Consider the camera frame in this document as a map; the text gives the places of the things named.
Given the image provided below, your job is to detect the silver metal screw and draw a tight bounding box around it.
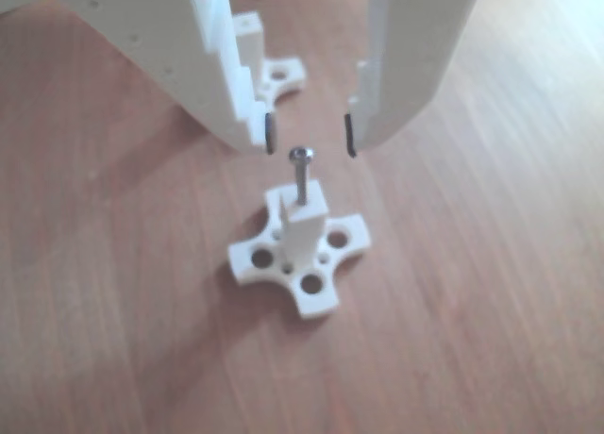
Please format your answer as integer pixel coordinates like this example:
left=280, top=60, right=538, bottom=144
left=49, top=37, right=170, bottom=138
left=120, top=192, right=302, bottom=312
left=288, top=145, right=315, bottom=205

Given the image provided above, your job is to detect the white cross-base post stand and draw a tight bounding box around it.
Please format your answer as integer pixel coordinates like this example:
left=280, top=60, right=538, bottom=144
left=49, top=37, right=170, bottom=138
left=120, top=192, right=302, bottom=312
left=233, top=11, right=308, bottom=108
left=227, top=181, right=374, bottom=320

